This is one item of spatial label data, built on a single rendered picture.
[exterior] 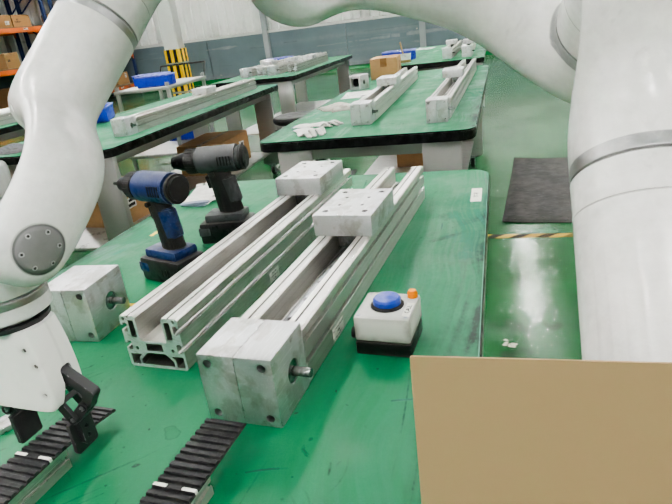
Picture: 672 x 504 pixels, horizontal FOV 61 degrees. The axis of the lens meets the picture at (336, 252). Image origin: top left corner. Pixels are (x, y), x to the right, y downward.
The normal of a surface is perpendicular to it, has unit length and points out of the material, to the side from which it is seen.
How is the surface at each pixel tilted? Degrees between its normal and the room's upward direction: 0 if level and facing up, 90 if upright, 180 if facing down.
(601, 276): 67
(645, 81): 62
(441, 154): 90
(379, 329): 90
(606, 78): 77
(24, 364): 89
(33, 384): 89
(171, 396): 0
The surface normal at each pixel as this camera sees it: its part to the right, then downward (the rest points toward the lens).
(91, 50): 0.68, 0.04
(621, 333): -0.83, -0.23
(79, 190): 0.91, 0.01
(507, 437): -0.23, 0.39
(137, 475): -0.11, -0.92
